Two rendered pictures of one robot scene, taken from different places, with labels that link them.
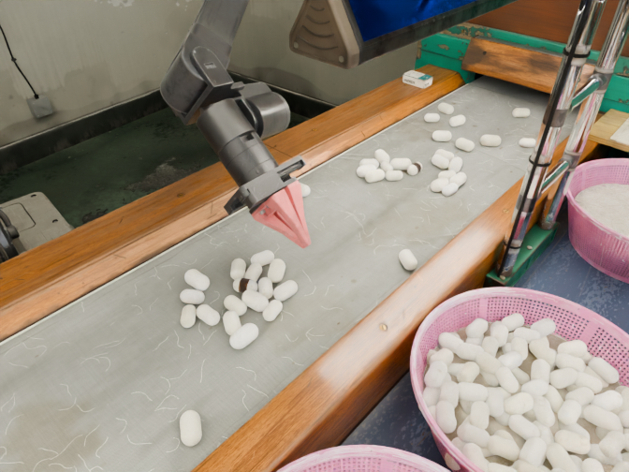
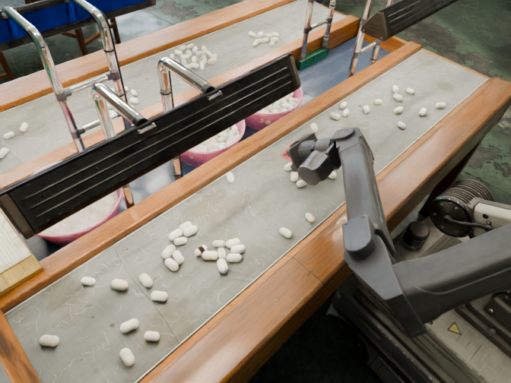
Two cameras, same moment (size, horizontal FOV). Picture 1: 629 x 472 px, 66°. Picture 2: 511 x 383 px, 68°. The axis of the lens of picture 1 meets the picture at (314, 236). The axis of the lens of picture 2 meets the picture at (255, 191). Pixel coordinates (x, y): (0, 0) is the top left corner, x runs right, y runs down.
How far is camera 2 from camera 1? 1.29 m
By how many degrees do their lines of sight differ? 93
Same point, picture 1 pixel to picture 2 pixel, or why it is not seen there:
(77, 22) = not seen: outside the picture
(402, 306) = (241, 150)
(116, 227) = (383, 198)
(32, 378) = (374, 147)
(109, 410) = not seen: hidden behind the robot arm
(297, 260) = (284, 185)
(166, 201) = not seen: hidden behind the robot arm
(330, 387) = (271, 128)
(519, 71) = (22, 361)
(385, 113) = (202, 334)
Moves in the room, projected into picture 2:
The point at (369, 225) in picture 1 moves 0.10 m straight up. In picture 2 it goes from (244, 205) to (245, 180)
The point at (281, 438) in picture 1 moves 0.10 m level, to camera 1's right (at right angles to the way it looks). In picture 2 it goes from (287, 118) to (256, 115)
